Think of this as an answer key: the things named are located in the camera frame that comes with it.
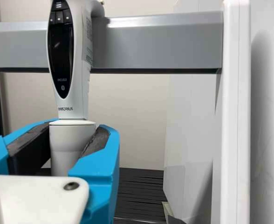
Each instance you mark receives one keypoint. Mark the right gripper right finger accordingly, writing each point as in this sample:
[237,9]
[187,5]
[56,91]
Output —
[99,168]

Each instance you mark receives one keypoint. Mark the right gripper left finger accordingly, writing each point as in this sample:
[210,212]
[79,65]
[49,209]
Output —
[2,151]

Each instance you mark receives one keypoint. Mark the pipette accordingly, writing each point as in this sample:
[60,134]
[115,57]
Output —
[64,105]

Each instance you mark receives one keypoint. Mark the black platform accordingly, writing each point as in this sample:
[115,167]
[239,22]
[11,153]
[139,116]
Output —
[139,189]

